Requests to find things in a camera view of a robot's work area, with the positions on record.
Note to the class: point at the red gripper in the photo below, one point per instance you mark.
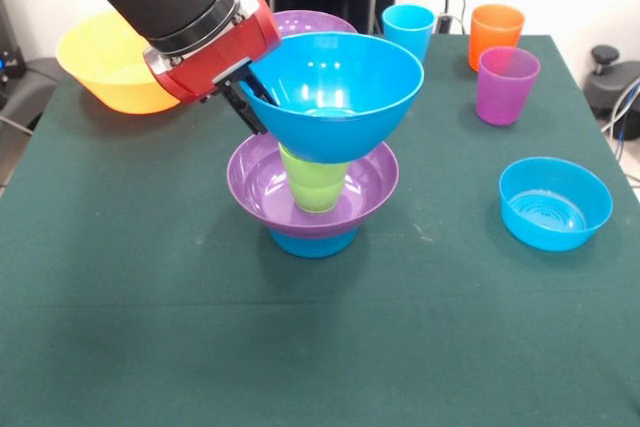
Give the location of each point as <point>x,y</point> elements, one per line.
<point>220,62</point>

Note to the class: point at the large deep blue bowl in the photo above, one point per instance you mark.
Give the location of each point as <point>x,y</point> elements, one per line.
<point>325,137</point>

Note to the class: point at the green cup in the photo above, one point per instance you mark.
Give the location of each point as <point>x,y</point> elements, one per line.
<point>312,174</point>
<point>317,199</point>

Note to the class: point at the purple bowl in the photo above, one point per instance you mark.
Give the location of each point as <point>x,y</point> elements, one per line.
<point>310,22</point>
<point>370,187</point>

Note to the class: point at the small blue bowl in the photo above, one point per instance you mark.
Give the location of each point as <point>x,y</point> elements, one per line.
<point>550,217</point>
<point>312,248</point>

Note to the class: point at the yellow bowl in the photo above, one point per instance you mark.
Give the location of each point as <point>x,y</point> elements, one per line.
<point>100,77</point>

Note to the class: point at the blue cup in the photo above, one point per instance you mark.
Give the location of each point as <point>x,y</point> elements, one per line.
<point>407,29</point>

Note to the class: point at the black power strip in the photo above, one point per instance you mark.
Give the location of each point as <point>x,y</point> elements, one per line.
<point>444,24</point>

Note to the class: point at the dark green tablecloth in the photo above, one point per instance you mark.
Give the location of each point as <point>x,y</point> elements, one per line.
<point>320,322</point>

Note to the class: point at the black electronic device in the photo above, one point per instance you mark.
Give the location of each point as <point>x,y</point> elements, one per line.
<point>10,37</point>

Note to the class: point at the orange cup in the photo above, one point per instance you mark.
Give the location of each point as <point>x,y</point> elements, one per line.
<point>495,32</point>

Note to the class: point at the purple cup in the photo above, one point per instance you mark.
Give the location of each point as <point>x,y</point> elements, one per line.
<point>505,92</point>

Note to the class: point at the black knobbed equipment base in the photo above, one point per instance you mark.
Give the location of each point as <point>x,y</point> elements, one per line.
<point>610,87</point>

